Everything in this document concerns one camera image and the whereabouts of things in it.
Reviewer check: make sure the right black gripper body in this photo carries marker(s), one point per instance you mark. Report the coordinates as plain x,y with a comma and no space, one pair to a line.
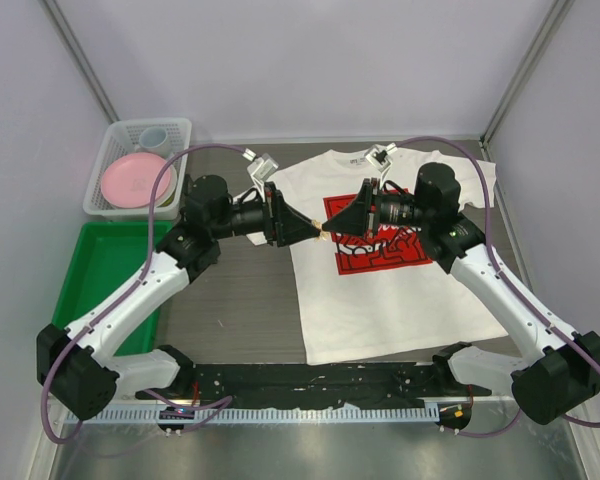
377,216

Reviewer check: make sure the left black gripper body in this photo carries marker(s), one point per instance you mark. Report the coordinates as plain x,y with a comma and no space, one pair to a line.
267,213

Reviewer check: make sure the gold flower brooch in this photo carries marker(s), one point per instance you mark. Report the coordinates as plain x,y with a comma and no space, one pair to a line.
322,234

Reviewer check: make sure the white printed t-shirt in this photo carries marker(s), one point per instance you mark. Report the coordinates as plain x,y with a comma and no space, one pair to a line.
363,298

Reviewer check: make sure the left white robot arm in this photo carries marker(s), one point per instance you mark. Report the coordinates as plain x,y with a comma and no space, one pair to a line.
79,364

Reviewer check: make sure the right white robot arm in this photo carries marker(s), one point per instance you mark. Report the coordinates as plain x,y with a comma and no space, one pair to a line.
557,369

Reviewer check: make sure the yellow-green plate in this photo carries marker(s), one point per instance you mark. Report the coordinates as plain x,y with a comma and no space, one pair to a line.
168,195

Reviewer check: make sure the light blue cup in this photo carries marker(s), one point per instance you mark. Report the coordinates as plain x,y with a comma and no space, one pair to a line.
155,140

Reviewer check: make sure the pink plate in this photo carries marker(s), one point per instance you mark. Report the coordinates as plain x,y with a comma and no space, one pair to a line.
127,183

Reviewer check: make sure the white plastic basket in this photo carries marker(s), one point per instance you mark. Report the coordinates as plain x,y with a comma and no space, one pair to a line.
122,138

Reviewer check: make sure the green plastic tray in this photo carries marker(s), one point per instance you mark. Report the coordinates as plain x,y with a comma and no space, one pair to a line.
105,256

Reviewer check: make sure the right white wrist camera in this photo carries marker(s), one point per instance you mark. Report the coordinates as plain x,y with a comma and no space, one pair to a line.
381,159

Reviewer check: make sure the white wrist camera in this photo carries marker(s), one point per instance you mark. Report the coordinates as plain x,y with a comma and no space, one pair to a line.
260,169
381,159

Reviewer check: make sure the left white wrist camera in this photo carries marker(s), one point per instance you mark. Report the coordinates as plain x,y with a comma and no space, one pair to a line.
260,169

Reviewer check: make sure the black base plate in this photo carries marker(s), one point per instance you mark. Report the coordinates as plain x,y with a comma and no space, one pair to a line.
375,385

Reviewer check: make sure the white slotted cable duct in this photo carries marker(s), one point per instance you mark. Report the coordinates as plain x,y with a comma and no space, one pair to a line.
152,412

